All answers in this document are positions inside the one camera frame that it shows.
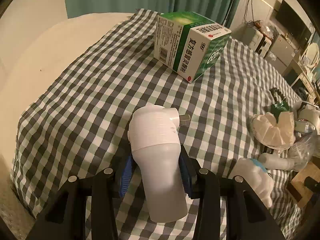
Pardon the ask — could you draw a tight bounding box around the cream satin scrunchie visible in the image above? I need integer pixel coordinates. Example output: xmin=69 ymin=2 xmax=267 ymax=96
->
xmin=251 ymin=112 xmax=296 ymax=150

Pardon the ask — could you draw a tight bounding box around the white plastic spray bottle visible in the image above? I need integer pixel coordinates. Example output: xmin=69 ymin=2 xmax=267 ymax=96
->
xmin=127 ymin=104 xmax=188 ymax=223

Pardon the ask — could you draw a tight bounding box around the white tube bottle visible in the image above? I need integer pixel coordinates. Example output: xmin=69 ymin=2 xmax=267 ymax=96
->
xmin=258 ymin=153 xmax=295 ymax=171

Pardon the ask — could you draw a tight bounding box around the brown cardboard box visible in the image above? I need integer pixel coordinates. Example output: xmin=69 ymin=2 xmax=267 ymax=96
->
xmin=287 ymin=157 xmax=319 ymax=210

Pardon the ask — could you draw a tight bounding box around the clear plastic bag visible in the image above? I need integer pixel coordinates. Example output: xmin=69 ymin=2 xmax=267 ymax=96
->
xmin=288 ymin=133 xmax=319 ymax=171

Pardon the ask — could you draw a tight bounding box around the green foil wrapper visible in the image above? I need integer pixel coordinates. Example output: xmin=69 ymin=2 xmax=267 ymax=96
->
xmin=270 ymin=101 xmax=291 ymax=121

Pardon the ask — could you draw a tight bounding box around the clear tape roll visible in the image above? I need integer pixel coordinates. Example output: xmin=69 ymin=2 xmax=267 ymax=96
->
xmin=292 ymin=101 xmax=319 ymax=134

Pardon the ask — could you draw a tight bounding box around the white vanity desk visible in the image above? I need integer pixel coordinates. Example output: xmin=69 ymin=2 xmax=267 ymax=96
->
xmin=283 ymin=60 xmax=318 ymax=100

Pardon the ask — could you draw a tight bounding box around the small grey refrigerator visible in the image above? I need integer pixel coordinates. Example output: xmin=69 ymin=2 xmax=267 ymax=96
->
xmin=265 ymin=35 xmax=295 ymax=75

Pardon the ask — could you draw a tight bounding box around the white suitcase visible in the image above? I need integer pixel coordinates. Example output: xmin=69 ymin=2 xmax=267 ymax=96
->
xmin=248 ymin=28 xmax=272 ymax=57

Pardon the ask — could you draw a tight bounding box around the round white vanity mirror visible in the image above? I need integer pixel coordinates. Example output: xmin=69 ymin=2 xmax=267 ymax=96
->
xmin=305 ymin=42 xmax=319 ymax=69

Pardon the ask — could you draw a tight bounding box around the green white medicine box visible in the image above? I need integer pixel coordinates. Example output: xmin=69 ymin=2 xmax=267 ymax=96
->
xmin=153 ymin=11 xmax=232 ymax=83

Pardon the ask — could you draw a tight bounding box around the dark wooden bead bracelet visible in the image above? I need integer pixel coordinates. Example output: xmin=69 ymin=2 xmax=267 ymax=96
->
xmin=270 ymin=87 xmax=288 ymax=106

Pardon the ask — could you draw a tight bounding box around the black wall television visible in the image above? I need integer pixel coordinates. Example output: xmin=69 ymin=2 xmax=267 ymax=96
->
xmin=272 ymin=0 xmax=313 ymax=49

